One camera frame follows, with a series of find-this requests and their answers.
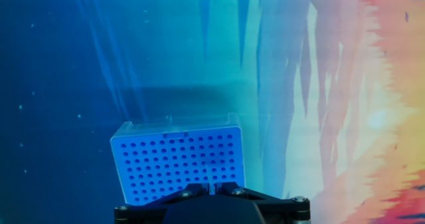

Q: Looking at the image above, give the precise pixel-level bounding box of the blue pipette tip holder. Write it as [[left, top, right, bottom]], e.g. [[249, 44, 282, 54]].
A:
[[110, 112, 246, 207]]

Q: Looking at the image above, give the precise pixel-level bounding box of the small clear pipette tip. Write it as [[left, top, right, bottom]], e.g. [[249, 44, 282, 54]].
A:
[[205, 162, 216, 195]]

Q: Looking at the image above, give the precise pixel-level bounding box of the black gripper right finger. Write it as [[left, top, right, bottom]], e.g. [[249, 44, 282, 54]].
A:
[[215, 182, 311, 224]]

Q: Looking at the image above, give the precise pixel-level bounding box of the printed sunset forest cloth mat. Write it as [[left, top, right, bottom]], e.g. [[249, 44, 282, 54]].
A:
[[0, 0, 425, 224]]

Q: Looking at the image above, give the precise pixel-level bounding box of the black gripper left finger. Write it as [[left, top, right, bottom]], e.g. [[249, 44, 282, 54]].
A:
[[114, 183, 214, 224]]

